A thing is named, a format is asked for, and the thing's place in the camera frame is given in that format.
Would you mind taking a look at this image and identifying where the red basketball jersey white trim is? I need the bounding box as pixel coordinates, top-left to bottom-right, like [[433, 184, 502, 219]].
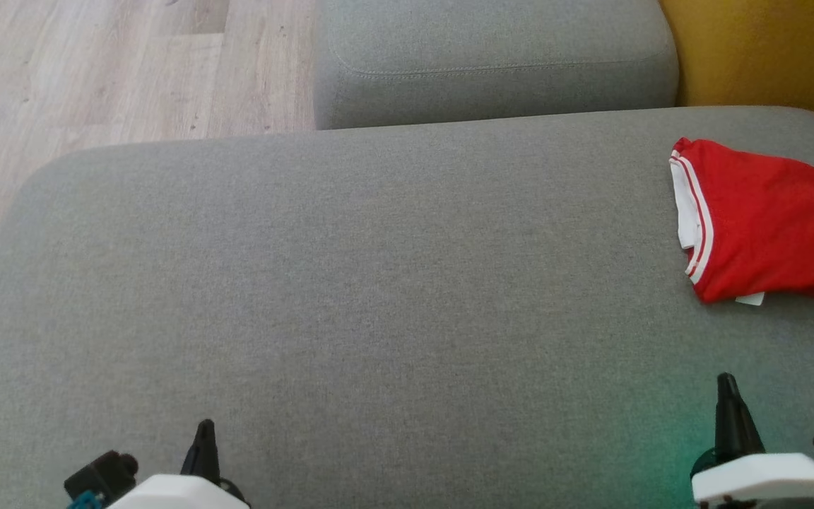
[[668, 136, 814, 309]]

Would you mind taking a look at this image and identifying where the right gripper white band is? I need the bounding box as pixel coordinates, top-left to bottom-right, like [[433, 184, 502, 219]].
[[690, 373, 814, 509]]

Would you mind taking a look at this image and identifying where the grey sofa back cushion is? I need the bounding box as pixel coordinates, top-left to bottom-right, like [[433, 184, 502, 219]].
[[314, 0, 680, 131]]

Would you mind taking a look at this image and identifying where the yellow sofa cushion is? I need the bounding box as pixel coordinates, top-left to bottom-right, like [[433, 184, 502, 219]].
[[658, 0, 814, 136]]

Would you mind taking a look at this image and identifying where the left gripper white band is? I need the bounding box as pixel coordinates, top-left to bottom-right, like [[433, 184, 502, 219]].
[[64, 419, 249, 509]]

